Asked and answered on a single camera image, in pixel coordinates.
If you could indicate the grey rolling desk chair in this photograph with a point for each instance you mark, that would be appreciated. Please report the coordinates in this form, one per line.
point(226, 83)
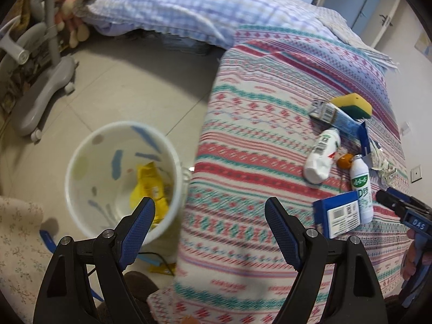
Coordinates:
point(32, 68)

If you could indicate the blue white biscuit box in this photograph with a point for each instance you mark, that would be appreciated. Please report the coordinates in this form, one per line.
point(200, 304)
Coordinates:
point(337, 215)

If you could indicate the pink plush toy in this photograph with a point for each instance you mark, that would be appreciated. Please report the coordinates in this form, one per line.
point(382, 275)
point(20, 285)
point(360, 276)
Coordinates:
point(65, 18)

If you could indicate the yellow green sponge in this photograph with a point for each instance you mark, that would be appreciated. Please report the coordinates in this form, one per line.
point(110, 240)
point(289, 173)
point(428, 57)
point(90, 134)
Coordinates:
point(354, 105)

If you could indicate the white patterned trash bin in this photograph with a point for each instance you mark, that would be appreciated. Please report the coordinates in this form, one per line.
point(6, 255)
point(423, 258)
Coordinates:
point(103, 173)

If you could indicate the yellow white paper bag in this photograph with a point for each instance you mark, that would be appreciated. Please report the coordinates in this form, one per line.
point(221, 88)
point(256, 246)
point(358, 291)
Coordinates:
point(150, 184)

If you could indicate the white plastic bottle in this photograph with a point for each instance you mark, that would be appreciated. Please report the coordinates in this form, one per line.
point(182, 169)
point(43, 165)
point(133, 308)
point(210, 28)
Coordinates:
point(320, 160)

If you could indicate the blue checked quilt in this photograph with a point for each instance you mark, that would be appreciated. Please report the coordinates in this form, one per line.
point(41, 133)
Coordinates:
point(212, 21)

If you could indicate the floral cloth cover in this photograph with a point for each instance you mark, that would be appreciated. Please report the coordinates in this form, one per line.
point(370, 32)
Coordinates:
point(24, 257)

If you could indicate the orange peel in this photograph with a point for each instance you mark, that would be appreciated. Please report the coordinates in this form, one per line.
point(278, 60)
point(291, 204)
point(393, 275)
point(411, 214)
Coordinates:
point(345, 161)

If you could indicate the light blue milk carton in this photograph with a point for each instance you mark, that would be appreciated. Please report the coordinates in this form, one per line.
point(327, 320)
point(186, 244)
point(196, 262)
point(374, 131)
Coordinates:
point(332, 115)

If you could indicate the brown slipper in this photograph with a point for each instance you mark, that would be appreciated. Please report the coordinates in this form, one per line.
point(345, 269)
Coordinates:
point(141, 287)

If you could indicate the striped patterned bed cover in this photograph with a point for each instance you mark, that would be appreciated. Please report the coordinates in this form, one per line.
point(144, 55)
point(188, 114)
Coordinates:
point(256, 137)

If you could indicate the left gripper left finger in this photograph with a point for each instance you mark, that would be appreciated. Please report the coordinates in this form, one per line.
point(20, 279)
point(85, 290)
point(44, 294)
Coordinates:
point(65, 295)

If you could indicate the green label yogurt bottle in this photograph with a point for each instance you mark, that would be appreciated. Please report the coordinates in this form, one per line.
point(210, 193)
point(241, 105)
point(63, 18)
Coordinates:
point(360, 181)

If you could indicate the yellow snack packet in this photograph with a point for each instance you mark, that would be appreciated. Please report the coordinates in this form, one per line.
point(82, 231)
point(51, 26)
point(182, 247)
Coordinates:
point(164, 269)

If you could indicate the person right hand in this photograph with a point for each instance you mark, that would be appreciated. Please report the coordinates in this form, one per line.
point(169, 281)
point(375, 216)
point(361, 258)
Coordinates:
point(408, 267)

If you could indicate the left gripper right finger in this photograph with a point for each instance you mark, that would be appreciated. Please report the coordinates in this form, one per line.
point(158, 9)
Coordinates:
point(354, 294)

